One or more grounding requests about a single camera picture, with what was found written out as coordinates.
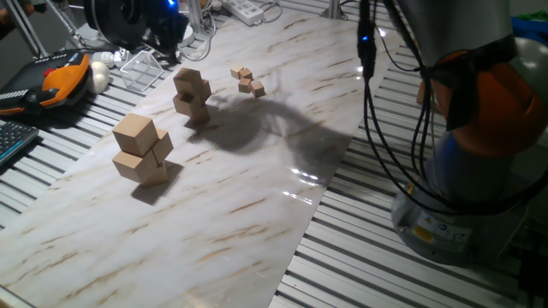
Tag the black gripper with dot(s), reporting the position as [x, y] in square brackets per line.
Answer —
[167, 23]

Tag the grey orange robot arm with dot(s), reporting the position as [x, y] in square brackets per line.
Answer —
[479, 107]

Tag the person's left hand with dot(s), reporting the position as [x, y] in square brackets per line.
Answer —
[13, 17]

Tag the clear plastic box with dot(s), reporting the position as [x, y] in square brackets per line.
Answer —
[141, 70]

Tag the vertical silver pole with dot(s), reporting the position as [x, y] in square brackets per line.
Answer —
[195, 15]

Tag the white plug adapter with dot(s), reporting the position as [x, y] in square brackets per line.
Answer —
[107, 57]

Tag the black filament spool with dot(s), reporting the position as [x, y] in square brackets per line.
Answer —
[111, 21]

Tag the white egg-shaped object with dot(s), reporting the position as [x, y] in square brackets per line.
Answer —
[99, 77]

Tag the white power strip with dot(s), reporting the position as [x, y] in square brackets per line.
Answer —
[246, 10]

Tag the grey metal stand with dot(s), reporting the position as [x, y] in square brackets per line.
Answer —
[70, 25]

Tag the orange black teach pendant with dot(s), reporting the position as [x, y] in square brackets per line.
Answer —
[60, 81]

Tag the slanted metal pole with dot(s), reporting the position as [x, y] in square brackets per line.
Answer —
[25, 27]

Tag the black keyboard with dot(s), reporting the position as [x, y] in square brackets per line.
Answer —
[15, 139]

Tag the marble pattern mat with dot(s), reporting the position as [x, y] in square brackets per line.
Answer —
[257, 214]

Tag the blue bag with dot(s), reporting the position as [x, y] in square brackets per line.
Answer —
[531, 30]

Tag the aluminium frame profile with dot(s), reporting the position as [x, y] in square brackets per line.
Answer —
[334, 8]

